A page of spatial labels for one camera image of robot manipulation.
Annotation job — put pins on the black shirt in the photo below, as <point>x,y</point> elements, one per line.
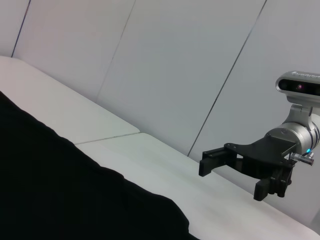
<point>50,187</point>

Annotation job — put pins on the silver right camera bracket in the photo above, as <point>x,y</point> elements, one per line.
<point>298,112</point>

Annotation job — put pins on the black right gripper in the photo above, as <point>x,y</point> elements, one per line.
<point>265,155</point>

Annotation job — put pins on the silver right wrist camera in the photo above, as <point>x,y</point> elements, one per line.
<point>295,86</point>

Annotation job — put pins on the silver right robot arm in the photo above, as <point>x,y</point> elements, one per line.
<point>297,135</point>

